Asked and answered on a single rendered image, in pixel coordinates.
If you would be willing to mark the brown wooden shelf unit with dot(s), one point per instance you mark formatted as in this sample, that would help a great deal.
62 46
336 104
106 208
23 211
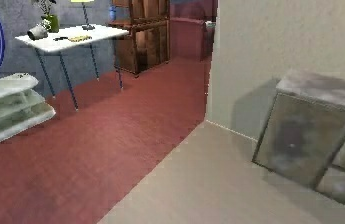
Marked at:
146 40

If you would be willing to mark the dark red cabinet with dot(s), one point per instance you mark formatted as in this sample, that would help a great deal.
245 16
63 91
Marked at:
188 36

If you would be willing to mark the yellow flat object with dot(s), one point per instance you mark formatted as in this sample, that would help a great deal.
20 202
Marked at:
79 38

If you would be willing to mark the white table with blue legs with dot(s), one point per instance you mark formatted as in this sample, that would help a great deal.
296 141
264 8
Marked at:
80 35

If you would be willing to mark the yellow shade desk lamp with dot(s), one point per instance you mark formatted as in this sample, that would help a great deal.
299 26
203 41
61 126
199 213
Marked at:
86 16

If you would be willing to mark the small black flat object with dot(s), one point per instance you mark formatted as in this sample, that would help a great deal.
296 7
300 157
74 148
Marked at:
60 38

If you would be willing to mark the grey glass front cabinet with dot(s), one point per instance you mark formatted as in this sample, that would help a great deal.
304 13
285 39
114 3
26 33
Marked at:
310 133

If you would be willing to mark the house plant in green pot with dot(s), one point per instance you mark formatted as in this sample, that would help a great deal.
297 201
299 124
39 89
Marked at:
50 18

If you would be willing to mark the white tipped mug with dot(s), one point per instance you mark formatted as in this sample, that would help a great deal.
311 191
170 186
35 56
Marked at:
39 31

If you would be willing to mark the white low shelf unit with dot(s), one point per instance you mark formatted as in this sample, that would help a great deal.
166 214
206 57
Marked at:
10 106

